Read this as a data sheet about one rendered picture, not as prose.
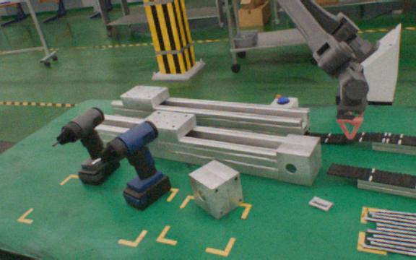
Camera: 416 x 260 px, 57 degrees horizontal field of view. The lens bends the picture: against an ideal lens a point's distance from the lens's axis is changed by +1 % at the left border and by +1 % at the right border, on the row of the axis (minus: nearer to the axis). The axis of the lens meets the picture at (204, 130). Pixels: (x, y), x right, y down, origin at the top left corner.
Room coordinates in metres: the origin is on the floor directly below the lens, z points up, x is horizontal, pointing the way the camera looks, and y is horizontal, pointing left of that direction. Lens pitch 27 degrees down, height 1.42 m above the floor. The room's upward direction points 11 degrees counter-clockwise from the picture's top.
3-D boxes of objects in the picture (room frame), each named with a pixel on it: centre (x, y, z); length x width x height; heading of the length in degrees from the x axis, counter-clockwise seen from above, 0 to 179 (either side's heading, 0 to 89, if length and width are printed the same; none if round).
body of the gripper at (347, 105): (0.97, -0.43, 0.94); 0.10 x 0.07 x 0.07; 147
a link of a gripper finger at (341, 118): (0.95, -0.42, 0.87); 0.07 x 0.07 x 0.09; 57
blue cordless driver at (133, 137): (0.89, 0.21, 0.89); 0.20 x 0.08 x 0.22; 133
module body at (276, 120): (1.30, 0.01, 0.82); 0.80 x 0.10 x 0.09; 54
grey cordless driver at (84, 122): (1.06, 0.37, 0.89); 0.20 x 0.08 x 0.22; 149
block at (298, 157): (0.89, -0.25, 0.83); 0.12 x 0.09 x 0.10; 144
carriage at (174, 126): (1.14, 0.12, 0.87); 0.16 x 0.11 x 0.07; 54
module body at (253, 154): (1.14, 0.12, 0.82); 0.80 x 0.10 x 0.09; 54
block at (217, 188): (0.83, -0.01, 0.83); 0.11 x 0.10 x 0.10; 122
